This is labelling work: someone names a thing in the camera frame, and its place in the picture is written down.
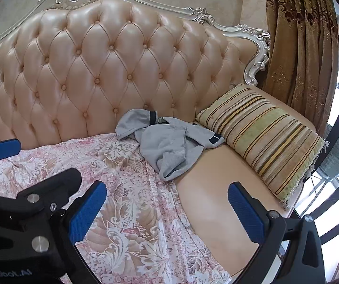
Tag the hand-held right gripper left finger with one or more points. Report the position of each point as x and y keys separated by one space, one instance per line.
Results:
x=86 y=210

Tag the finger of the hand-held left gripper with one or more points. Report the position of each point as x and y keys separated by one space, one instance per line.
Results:
x=0 y=151
x=57 y=183

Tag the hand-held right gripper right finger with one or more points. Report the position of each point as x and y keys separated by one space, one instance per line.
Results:
x=246 y=213

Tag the grey knit sweater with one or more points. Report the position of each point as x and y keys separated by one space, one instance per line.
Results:
x=169 y=145

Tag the pink floral blanket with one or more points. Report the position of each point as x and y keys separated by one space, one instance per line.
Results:
x=134 y=213

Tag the striped green beige cushion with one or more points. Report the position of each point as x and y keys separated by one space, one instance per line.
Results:
x=261 y=142

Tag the beige tufted leather sofa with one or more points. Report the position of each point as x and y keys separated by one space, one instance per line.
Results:
x=98 y=65

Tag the brown patterned curtain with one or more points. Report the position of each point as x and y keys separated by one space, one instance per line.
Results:
x=299 y=50

